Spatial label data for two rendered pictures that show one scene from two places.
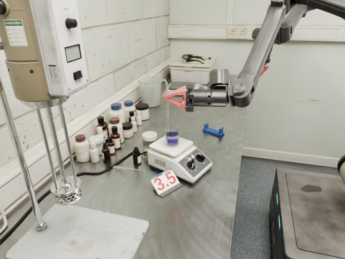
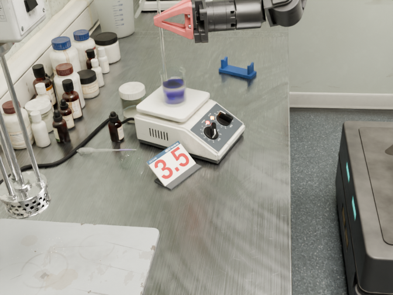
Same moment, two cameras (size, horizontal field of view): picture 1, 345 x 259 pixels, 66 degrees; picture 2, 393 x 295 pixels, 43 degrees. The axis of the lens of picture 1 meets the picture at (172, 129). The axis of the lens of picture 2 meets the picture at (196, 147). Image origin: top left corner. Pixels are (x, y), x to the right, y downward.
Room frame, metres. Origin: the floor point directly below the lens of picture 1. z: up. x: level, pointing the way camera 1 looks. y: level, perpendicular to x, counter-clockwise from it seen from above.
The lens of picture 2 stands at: (-0.07, 0.06, 1.35)
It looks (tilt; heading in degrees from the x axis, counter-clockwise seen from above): 35 degrees down; 354
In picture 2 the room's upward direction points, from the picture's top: 4 degrees counter-clockwise
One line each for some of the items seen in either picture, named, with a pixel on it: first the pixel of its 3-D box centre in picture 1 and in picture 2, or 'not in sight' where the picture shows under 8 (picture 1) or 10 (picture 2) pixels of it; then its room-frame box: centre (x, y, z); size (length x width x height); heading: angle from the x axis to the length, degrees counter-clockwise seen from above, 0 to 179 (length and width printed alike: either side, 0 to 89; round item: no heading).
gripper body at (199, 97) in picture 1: (199, 97); (215, 16); (0.84, -0.09, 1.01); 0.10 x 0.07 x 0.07; 175
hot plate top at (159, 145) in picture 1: (171, 144); (173, 101); (0.85, 0.00, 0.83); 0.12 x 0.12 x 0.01; 53
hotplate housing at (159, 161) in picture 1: (177, 157); (185, 122); (0.83, -0.02, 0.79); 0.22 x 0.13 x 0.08; 53
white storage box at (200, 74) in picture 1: (193, 69); not in sight; (2.08, -0.17, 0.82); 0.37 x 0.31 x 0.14; 164
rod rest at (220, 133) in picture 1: (213, 129); (237, 67); (1.11, -0.19, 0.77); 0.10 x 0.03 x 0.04; 48
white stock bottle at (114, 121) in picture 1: (115, 130); (68, 86); (1.04, 0.24, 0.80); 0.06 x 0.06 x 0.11
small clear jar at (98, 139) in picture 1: (97, 145); (41, 116); (0.95, 0.30, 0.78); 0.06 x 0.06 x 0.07
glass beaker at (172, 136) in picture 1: (172, 135); (174, 86); (0.84, 0.00, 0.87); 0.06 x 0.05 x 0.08; 17
